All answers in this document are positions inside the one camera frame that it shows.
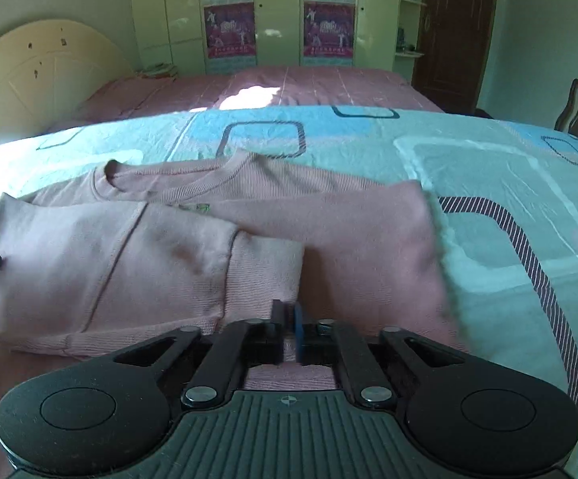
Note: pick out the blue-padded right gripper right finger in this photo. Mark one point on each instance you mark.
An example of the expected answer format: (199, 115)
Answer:
(466, 414)

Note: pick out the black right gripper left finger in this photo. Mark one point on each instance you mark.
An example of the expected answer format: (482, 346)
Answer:
(107, 413)

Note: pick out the pink sweatshirt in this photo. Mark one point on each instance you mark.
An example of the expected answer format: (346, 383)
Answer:
(124, 253)

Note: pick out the cream round headboard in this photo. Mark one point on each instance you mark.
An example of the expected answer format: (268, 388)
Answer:
(47, 69)

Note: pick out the light blue patterned bedsheet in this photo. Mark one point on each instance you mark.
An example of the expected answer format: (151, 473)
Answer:
(505, 198)

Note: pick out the cream wardrobe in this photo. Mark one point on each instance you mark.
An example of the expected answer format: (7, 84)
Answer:
(172, 32)

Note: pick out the lower left pink poster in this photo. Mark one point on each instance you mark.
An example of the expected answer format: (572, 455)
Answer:
(230, 30)

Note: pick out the pink poster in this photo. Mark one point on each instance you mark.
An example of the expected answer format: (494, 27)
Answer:
(328, 30)
(230, 30)

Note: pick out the pink bed cover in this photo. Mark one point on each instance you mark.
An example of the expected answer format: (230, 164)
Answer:
(143, 96)

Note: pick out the lower right pink poster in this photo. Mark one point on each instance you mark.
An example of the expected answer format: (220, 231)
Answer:
(328, 30)

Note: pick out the dark brown wooden door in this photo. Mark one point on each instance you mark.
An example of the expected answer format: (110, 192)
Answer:
(454, 39)

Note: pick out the corner shelf unit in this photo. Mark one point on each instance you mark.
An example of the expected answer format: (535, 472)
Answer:
(407, 52)

